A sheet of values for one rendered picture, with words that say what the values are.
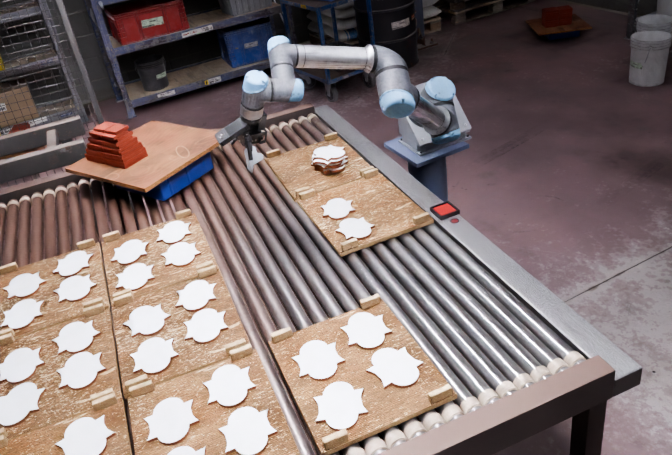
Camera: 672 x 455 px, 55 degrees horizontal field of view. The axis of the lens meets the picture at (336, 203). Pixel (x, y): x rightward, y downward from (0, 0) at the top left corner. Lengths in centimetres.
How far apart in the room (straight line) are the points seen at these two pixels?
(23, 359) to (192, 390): 55
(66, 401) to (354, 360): 76
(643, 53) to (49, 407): 486
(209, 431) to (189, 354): 29
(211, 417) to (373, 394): 40
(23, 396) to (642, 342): 244
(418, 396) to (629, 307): 189
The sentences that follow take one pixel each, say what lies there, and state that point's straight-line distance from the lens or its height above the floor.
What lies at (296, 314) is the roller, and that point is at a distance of 190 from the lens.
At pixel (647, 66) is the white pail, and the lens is 566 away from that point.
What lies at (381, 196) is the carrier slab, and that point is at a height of 94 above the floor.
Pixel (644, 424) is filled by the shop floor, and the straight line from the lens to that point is 286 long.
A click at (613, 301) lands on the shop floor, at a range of 336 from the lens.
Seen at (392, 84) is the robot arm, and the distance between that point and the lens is 219.
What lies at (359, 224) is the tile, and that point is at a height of 95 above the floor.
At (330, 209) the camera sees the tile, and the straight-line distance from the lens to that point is 229.
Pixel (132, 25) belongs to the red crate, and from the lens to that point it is 630.
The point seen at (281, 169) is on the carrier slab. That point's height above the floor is 94.
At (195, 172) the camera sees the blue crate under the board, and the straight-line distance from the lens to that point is 275.
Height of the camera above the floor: 213
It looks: 31 degrees down
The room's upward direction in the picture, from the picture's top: 9 degrees counter-clockwise
